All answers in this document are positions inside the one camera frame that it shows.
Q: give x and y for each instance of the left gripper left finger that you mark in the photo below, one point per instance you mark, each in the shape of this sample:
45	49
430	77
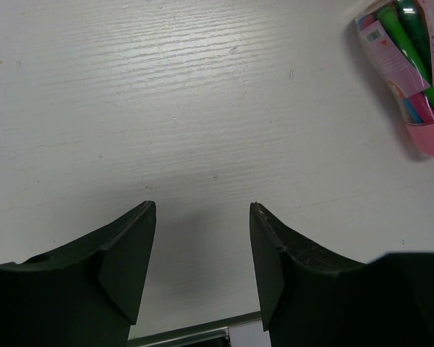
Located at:
84	293

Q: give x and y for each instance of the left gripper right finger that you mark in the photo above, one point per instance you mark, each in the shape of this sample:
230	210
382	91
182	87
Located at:
311	296

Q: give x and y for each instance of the pink capped marker case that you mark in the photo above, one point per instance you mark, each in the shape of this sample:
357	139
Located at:
398	38

